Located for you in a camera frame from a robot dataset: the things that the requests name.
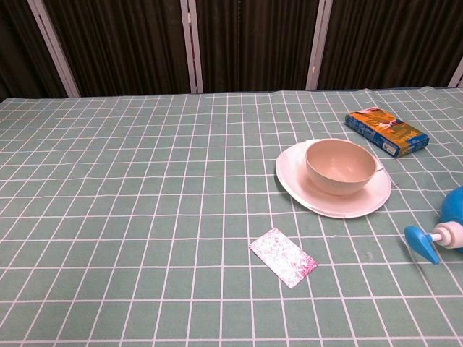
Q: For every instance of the green checkered tablecloth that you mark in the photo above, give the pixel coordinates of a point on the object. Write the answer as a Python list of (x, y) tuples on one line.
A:
[(144, 217)]

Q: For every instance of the brown bowl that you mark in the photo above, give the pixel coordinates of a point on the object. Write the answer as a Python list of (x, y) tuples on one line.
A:
[(338, 166)]

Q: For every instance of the dark folding screen curtain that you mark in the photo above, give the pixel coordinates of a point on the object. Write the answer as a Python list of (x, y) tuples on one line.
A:
[(123, 43)]

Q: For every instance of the blue pump bottle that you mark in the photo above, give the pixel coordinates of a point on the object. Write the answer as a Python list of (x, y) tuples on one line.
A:
[(450, 224)]

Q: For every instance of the blue and orange box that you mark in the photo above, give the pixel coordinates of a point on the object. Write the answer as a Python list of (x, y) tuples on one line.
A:
[(387, 132)]

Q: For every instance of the pink and white patterned packet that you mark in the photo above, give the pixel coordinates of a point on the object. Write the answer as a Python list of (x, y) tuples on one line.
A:
[(283, 262)]

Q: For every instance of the white plate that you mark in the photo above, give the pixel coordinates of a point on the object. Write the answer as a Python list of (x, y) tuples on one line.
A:
[(365, 202)]

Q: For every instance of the white screen frame post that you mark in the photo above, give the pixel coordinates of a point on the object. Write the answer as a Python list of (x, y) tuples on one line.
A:
[(456, 74), (318, 43), (54, 47), (192, 45)]

